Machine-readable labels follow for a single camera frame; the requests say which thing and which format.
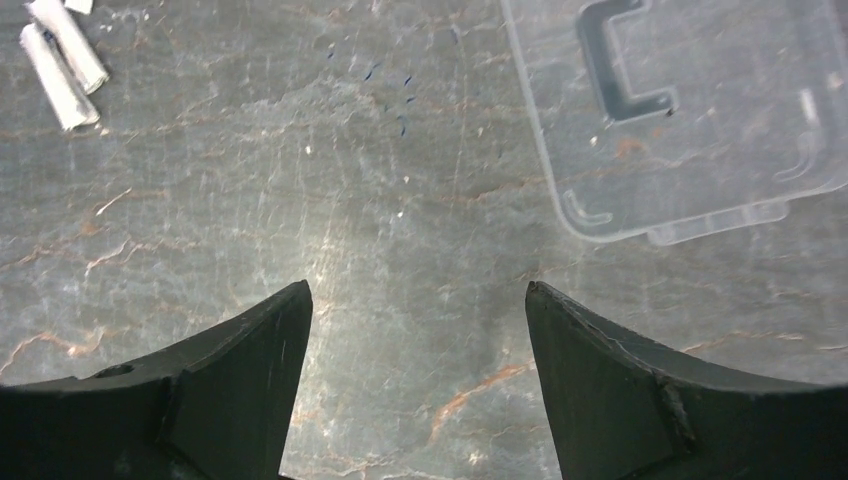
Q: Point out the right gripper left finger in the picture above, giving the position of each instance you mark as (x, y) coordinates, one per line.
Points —
(216, 405)

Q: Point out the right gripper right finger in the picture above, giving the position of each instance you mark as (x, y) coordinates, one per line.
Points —
(623, 406)

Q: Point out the small white blue tube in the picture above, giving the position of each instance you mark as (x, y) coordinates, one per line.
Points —
(83, 7)

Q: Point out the clear box lid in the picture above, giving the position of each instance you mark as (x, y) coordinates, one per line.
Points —
(676, 120)

